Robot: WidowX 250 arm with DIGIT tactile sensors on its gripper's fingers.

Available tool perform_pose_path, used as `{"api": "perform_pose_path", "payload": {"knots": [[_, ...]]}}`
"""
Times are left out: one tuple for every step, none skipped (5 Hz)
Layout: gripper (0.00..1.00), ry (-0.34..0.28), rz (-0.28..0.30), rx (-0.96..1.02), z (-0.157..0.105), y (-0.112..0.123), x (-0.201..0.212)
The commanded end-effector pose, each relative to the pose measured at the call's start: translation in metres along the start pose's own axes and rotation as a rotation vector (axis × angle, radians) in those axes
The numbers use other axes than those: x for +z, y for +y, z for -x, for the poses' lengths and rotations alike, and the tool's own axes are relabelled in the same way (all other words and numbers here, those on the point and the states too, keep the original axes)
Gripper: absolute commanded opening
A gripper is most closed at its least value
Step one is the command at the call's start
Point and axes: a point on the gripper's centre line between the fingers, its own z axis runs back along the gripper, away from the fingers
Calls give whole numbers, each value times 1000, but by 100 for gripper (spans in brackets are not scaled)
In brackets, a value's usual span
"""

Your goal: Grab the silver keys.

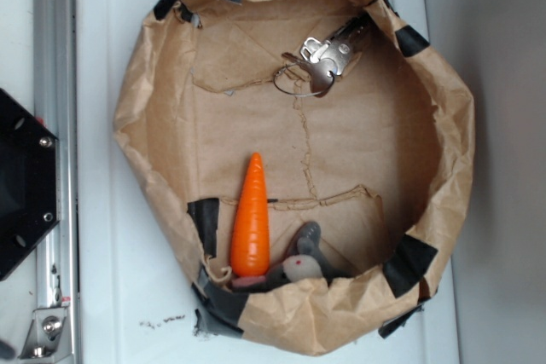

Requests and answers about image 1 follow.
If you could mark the aluminium extrusion rail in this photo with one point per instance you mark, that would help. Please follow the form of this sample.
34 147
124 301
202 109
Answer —
55 102

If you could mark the brown paper bag bin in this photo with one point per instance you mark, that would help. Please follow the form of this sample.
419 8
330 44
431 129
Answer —
198 100

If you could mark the metal corner bracket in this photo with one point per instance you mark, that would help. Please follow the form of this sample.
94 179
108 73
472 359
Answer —
48 339

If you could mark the silver keys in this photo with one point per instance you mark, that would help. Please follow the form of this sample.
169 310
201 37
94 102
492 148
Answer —
326 60

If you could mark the grey plush bunny toy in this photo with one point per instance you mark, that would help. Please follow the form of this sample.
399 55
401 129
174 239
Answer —
303 260

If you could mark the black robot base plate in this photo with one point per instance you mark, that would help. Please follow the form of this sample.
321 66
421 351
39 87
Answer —
29 205

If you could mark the orange plastic carrot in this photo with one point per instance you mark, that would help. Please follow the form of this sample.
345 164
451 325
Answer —
250 245

